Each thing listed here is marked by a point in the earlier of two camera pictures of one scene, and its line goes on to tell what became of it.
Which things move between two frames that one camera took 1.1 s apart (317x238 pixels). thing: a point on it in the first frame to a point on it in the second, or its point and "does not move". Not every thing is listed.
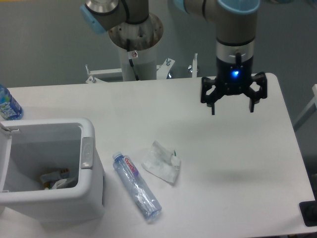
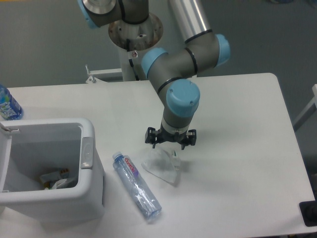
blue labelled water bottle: (10, 109) does not move
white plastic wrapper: (162, 162) does not move
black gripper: (234, 79) to (153, 136)
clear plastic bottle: (141, 191) does not move
